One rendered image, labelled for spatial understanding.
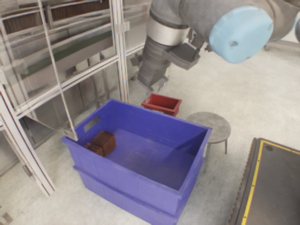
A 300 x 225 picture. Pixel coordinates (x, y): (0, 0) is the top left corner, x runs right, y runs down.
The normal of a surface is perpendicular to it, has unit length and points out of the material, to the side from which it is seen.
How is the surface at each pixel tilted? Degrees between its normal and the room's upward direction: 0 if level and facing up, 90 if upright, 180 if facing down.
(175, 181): 0
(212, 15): 72
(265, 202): 0
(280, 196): 0
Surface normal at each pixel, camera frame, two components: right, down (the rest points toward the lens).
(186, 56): 0.22, -0.54
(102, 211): -0.02, -0.81
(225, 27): -0.71, 0.21
